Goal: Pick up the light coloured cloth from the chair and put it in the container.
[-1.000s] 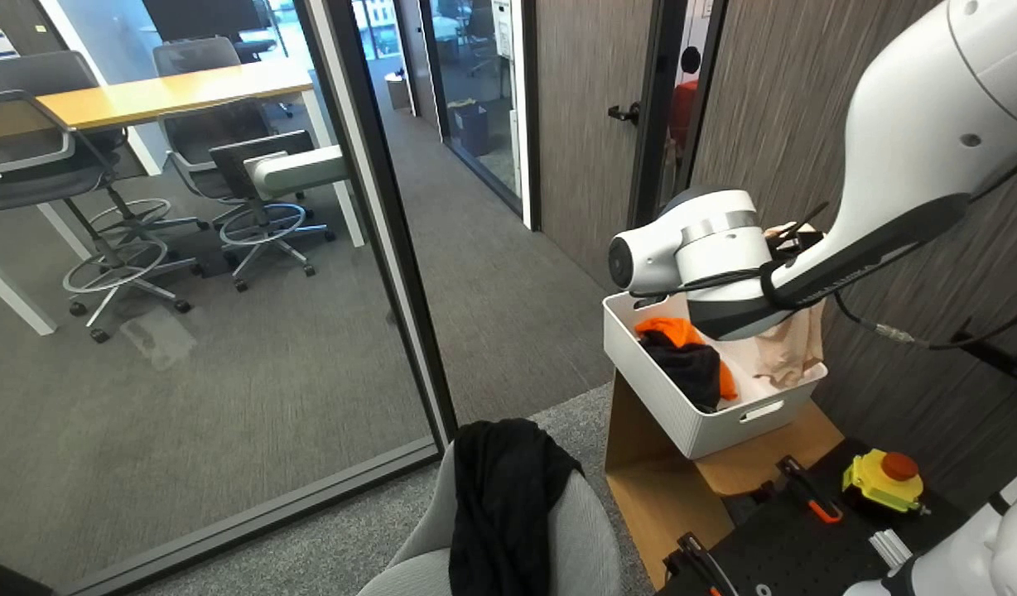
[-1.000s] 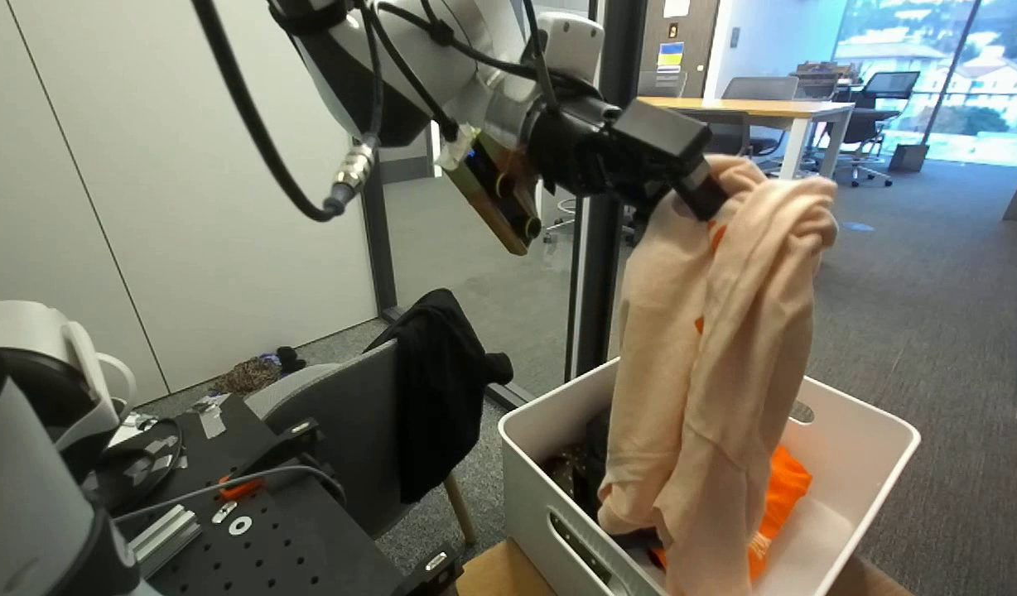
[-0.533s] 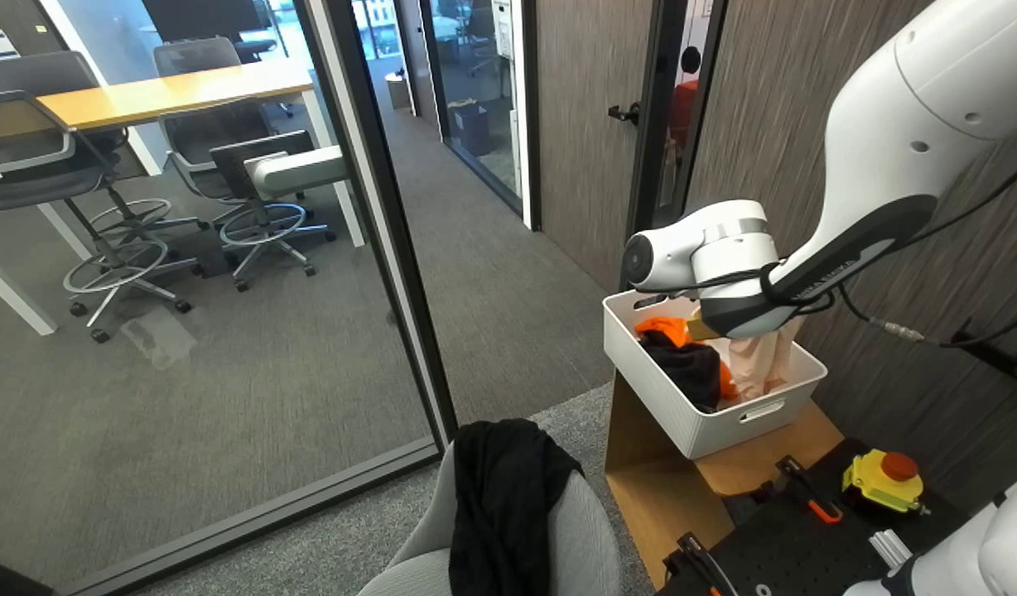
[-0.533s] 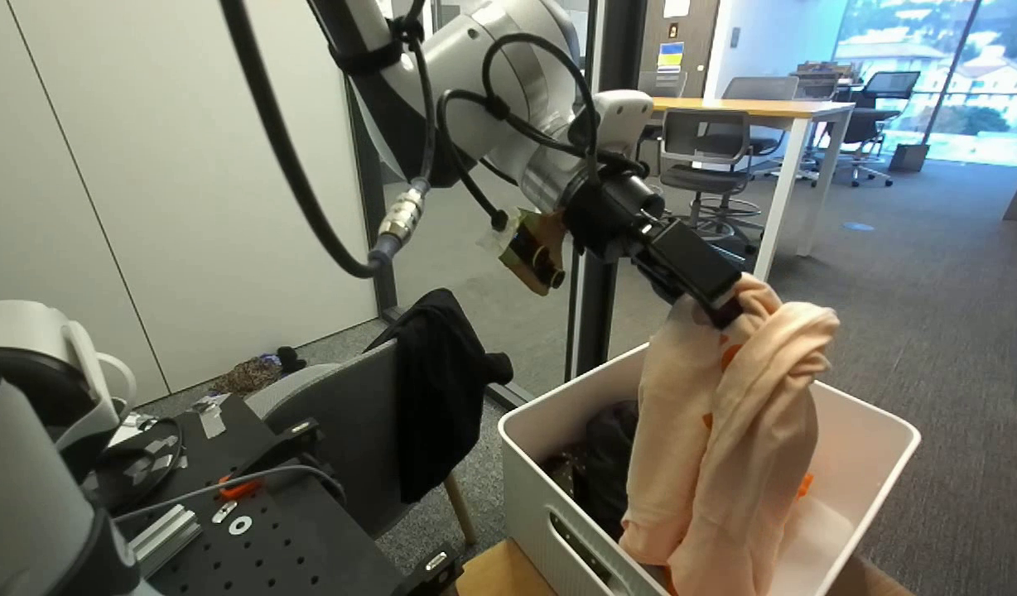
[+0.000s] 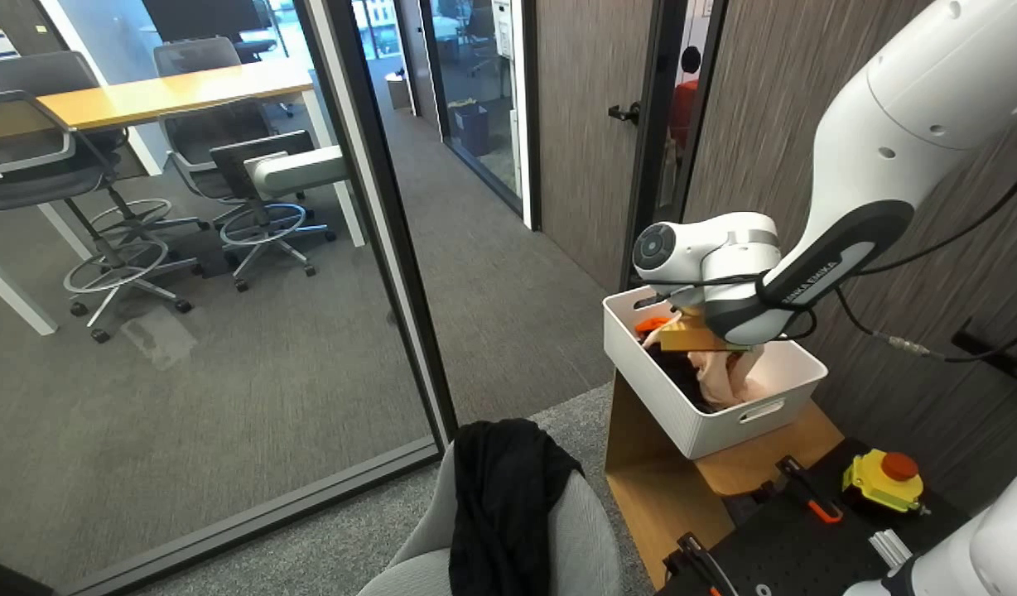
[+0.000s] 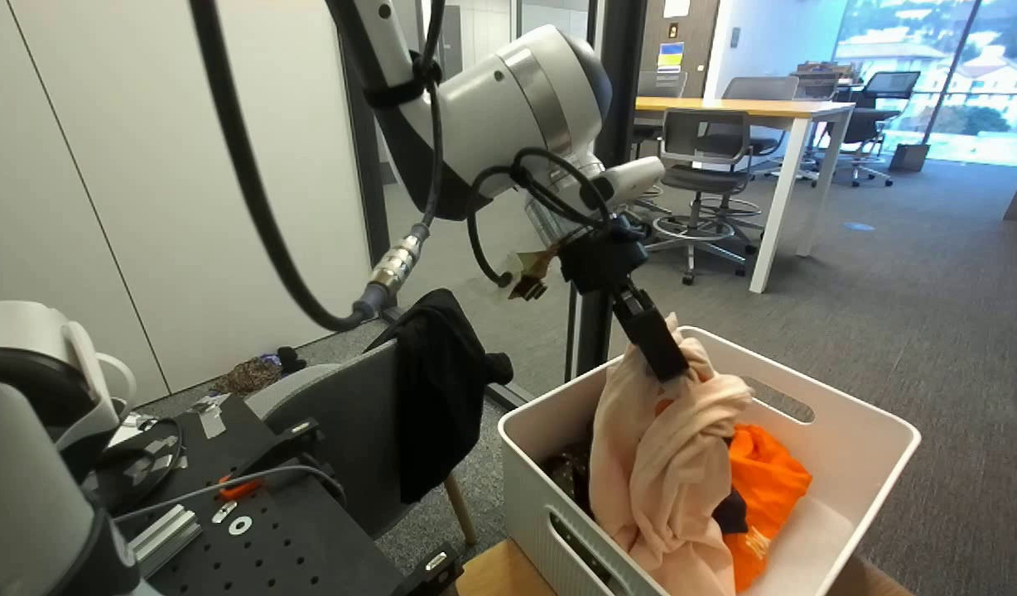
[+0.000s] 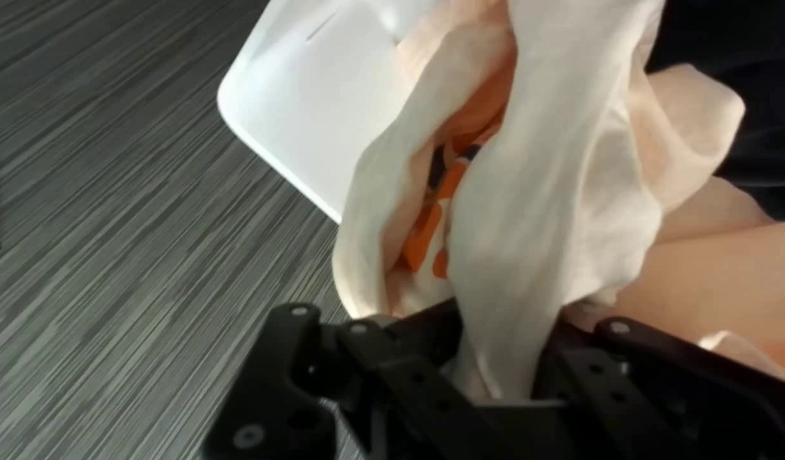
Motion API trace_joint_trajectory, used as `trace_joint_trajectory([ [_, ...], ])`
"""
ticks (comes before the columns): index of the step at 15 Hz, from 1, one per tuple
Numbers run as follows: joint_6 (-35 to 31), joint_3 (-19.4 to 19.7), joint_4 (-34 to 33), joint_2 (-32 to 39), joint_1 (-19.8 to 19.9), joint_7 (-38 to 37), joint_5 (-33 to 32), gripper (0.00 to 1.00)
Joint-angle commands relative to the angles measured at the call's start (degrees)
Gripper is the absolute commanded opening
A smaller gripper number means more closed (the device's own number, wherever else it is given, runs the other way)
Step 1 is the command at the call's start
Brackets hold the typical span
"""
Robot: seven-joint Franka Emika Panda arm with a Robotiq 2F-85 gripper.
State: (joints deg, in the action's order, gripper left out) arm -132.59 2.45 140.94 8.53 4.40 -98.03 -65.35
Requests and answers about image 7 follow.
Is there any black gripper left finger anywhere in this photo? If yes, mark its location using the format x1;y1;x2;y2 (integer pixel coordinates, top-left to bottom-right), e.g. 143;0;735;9
207;301;497;460

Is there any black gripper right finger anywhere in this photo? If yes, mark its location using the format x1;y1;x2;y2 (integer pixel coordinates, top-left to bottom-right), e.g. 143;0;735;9
535;314;785;460

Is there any light peach cloth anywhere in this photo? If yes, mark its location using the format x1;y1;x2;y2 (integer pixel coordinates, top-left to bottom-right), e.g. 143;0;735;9
331;0;785;403

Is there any white plastic container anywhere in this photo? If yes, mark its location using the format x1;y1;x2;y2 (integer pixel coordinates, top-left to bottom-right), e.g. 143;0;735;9
214;0;463;227

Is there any orange cloth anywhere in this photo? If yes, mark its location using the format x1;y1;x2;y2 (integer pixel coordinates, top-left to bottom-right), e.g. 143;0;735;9
393;48;520;285

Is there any black cloth in container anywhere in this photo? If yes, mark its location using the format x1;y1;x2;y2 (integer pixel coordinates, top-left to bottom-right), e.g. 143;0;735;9
645;0;785;226

